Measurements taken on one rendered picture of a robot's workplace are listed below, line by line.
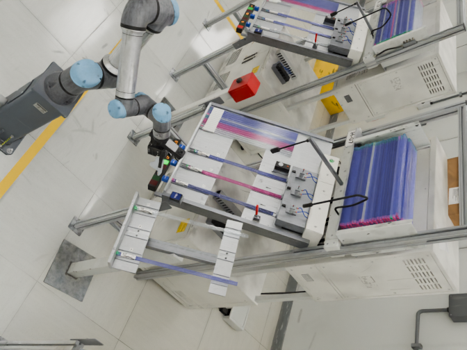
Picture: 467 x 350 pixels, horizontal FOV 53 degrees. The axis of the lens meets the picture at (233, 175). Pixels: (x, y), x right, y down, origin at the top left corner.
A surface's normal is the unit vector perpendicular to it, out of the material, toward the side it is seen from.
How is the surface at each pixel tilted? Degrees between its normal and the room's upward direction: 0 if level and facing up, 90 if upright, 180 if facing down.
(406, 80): 90
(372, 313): 90
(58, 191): 0
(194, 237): 0
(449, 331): 90
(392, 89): 90
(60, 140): 0
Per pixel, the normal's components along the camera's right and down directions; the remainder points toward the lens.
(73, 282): 0.77, -0.22
